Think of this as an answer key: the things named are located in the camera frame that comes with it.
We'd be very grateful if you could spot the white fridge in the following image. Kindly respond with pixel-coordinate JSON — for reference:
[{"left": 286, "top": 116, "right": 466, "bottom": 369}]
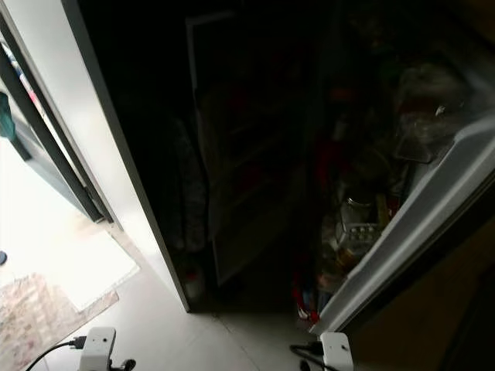
[{"left": 4, "top": 0, "right": 495, "bottom": 338}]

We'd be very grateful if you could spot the white fridge door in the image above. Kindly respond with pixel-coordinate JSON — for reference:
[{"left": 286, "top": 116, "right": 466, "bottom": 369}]
[{"left": 309, "top": 107, "right": 495, "bottom": 335}]

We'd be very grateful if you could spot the teal hanging cloth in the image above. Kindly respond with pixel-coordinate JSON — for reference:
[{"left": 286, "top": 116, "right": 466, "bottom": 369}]
[{"left": 0, "top": 90, "right": 17, "bottom": 142}]

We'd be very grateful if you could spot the dark framed sliding door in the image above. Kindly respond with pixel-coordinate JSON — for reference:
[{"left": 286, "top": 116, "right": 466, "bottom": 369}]
[{"left": 0, "top": 14, "right": 114, "bottom": 226}]

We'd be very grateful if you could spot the white floor cloth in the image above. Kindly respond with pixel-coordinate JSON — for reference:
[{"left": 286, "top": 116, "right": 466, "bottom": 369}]
[{"left": 57, "top": 231, "right": 141, "bottom": 313}]

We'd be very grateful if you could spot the brown patterned door mat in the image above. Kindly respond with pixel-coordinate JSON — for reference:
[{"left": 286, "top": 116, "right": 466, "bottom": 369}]
[{"left": 0, "top": 271, "right": 121, "bottom": 371}]

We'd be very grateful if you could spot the red plastic container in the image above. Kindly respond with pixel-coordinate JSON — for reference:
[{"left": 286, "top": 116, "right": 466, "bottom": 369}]
[{"left": 292, "top": 270, "right": 319, "bottom": 322}]

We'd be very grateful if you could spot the glass jar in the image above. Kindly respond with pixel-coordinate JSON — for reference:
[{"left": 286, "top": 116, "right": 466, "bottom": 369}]
[{"left": 336, "top": 196, "right": 384, "bottom": 246}]

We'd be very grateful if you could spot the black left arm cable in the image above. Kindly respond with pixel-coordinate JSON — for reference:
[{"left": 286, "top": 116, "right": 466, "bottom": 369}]
[{"left": 24, "top": 335, "right": 87, "bottom": 371}]

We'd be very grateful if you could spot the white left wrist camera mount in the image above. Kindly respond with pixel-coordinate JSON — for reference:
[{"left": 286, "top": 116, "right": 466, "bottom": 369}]
[{"left": 78, "top": 326, "right": 118, "bottom": 371}]

